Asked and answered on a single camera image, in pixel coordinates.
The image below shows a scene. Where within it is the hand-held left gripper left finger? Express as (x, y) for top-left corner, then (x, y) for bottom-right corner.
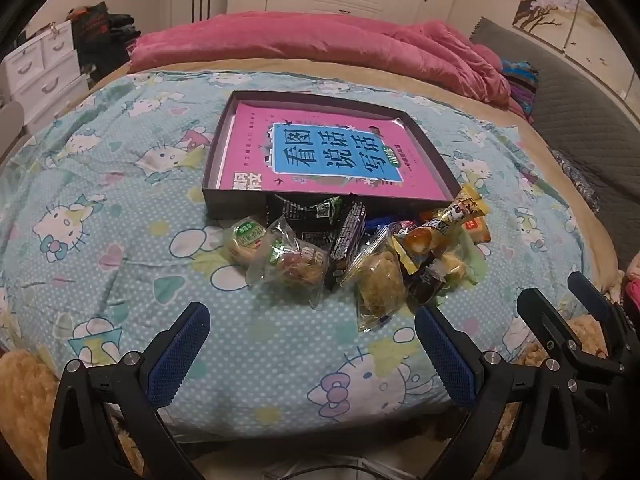
(47, 302), (211, 480)

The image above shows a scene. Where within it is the white drawer cabinet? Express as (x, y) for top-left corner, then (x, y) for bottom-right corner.
(0, 20), (91, 131)

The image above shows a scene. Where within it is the pile of dark clothes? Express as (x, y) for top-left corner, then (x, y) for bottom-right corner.
(70, 2), (141, 86)

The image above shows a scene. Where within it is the clear packet reddish pastry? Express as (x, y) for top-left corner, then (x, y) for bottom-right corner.
(245, 217), (331, 308)

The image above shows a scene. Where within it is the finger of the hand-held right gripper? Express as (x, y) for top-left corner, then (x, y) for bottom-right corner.
(567, 271), (640, 361)
(517, 287), (628, 396)

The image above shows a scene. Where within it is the yellow drumstick snack packet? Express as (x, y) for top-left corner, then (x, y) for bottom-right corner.
(395, 185), (488, 256)

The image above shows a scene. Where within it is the dark brown candy packet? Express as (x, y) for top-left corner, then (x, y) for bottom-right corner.
(405, 255), (446, 306)

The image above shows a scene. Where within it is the dark cardboard box tray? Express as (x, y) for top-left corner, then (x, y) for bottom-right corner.
(201, 91), (462, 221)

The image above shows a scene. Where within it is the dark patterned cloth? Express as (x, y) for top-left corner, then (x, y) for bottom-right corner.
(547, 147), (601, 213)

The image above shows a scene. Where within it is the colourful folded cloth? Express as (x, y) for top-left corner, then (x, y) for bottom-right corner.
(500, 57), (541, 123)

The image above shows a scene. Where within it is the purple black chocolate bar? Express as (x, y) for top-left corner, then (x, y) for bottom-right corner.
(324, 200), (368, 291)

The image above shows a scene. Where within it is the pink plush blanket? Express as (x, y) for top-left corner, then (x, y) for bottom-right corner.
(127, 10), (533, 121)

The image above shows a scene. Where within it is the black snack packet green print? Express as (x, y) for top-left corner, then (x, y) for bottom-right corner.
(265, 194), (351, 241)

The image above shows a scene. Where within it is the grey quilted headboard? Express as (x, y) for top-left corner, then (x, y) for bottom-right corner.
(470, 16), (640, 201)

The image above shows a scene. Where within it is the pink and blue book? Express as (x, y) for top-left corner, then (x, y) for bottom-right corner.
(215, 101), (448, 198)

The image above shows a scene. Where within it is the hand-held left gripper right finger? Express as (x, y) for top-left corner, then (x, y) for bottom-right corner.
(415, 305), (603, 480)

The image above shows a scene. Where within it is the orange cracker packet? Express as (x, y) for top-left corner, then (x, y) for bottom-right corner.
(460, 205), (493, 246)

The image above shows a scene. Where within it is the clear packet yellow pastry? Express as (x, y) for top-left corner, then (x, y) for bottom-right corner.
(340, 227), (408, 333)

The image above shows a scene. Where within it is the pale green snack packet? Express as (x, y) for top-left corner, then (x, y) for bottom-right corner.
(440, 240), (488, 291)

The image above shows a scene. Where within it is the green label round cake packet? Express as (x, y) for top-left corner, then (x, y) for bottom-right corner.
(220, 216), (268, 266)

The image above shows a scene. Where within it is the brown fluffy rug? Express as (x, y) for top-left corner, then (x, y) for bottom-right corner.
(0, 350), (146, 480)

